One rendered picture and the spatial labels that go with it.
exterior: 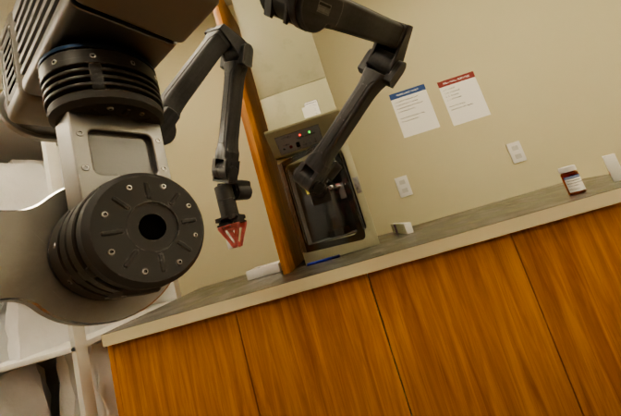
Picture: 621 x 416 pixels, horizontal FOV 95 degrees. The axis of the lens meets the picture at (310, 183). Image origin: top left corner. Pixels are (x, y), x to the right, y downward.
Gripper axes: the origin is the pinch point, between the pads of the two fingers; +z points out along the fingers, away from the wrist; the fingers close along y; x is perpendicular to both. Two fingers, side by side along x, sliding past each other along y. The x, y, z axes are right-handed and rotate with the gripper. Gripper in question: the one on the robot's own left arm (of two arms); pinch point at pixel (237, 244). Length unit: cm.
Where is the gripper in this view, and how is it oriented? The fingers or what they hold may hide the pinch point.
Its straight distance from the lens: 95.5
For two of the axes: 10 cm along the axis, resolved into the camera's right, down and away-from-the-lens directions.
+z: 2.9, 9.4, -1.6
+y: 1.2, 1.3, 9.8
